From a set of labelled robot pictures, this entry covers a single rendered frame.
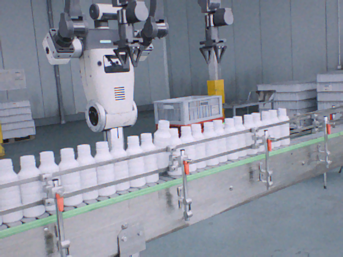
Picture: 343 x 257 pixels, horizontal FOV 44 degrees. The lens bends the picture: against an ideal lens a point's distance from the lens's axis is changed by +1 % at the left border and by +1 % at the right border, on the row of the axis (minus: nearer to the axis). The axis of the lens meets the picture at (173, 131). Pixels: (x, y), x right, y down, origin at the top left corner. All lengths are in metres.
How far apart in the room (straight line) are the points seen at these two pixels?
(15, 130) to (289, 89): 6.44
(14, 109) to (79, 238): 9.73
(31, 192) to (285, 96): 7.82
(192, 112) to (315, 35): 9.25
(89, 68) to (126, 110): 0.26
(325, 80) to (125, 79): 6.39
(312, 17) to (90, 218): 12.02
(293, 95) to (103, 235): 7.55
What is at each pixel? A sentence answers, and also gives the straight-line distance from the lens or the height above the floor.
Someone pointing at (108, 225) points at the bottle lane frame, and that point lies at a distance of 1.33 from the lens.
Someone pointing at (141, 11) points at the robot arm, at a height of 1.57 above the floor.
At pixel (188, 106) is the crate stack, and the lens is 3.92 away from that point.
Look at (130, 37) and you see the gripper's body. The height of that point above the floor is 1.50.
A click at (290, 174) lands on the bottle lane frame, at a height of 0.87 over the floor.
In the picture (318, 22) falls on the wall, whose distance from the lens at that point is 12.90.
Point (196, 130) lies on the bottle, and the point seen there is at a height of 1.14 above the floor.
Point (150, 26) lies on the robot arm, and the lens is 2.11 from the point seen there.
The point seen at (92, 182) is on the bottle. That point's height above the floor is 1.06.
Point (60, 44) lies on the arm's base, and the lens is 1.96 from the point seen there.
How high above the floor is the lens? 1.36
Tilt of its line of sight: 8 degrees down
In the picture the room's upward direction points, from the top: 4 degrees counter-clockwise
